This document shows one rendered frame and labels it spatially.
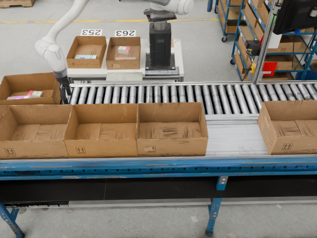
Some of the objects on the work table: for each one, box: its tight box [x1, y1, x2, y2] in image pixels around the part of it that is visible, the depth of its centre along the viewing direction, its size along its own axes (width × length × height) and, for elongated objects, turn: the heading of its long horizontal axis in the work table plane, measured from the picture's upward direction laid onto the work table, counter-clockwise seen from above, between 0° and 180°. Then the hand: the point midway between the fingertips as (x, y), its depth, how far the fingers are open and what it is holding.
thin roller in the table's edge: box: [146, 72, 179, 75], centre depth 255 cm, size 2×28×2 cm, turn 90°
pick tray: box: [106, 37, 141, 70], centre depth 268 cm, size 28×38×10 cm
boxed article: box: [118, 46, 130, 54], centre depth 275 cm, size 6×10×5 cm, turn 78°
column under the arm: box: [145, 23, 175, 70], centre depth 255 cm, size 26×26×33 cm
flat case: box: [75, 55, 97, 59], centre depth 264 cm, size 14×19×2 cm
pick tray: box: [66, 36, 107, 69], centre depth 270 cm, size 28×38×10 cm
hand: (67, 97), depth 216 cm, fingers open, 10 cm apart
